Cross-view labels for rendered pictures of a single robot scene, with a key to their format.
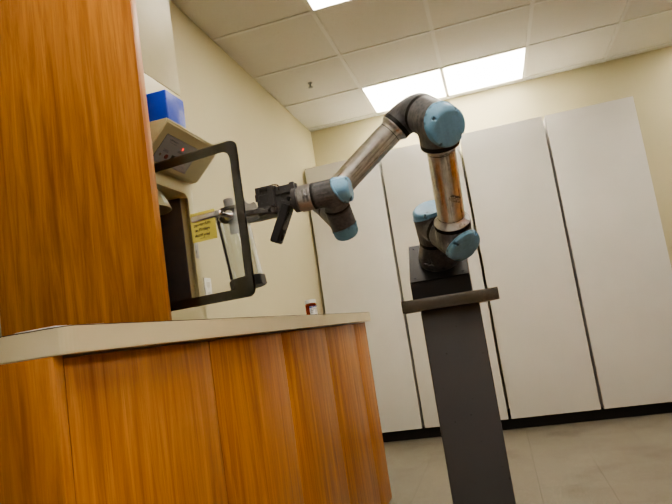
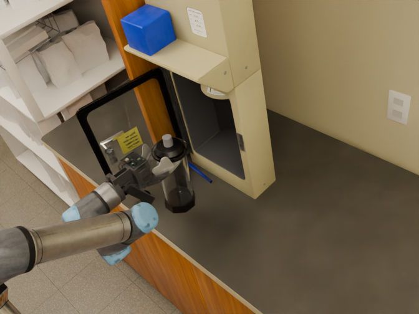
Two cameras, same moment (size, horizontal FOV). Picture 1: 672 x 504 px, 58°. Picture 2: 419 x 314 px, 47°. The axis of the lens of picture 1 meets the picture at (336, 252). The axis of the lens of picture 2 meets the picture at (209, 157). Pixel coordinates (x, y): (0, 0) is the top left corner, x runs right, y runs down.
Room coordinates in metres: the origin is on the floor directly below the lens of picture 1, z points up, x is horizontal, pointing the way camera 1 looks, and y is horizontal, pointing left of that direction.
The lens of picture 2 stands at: (2.51, -0.45, 2.18)
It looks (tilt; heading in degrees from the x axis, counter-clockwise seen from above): 43 degrees down; 131
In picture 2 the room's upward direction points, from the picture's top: 15 degrees counter-clockwise
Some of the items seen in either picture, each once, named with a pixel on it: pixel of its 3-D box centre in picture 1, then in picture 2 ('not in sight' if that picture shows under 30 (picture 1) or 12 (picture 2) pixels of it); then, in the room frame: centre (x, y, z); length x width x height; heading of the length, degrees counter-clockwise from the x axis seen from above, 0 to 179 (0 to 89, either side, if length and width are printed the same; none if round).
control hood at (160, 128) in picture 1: (180, 153); (177, 66); (1.72, 0.41, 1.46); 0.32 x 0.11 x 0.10; 166
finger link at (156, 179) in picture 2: not in sight; (154, 176); (1.73, 0.19, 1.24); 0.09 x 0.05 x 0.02; 52
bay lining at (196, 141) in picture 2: not in sight; (234, 106); (1.76, 0.59, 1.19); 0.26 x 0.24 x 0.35; 166
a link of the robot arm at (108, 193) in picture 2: (305, 197); (107, 195); (1.66, 0.06, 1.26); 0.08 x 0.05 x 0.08; 166
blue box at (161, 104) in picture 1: (160, 114); (148, 29); (1.63, 0.43, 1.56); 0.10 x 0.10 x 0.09; 76
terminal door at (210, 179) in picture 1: (195, 228); (137, 136); (1.52, 0.35, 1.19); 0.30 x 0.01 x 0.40; 67
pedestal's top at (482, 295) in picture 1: (447, 301); not in sight; (2.16, -0.37, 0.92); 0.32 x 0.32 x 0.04; 83
